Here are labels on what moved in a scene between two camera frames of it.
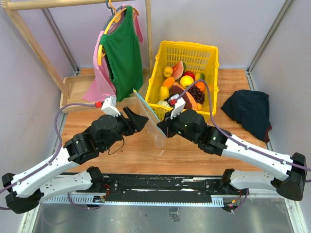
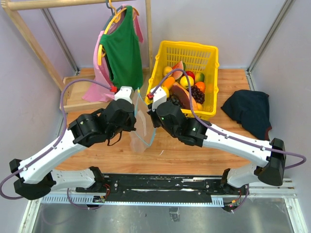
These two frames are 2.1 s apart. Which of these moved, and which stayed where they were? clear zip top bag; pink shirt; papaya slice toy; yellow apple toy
Moved: clear zip top bag
Stayed: papaya slice toy; pink shirt; yellow apple toy
